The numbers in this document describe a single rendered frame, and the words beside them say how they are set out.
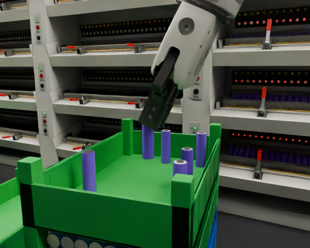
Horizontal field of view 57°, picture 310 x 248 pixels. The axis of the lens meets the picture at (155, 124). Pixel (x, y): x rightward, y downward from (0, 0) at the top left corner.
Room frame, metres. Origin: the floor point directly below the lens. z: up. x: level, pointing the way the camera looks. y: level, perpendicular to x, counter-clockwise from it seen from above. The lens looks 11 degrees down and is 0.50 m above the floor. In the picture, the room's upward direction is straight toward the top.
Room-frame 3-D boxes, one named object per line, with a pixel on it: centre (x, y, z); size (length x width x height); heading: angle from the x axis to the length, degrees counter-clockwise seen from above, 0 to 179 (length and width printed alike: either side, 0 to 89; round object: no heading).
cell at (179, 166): (0.34, -0.03, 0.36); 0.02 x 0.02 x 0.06
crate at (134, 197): (0.42, 0.02, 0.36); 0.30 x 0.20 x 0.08; 162
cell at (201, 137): (0.51, -0.08, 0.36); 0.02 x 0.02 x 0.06
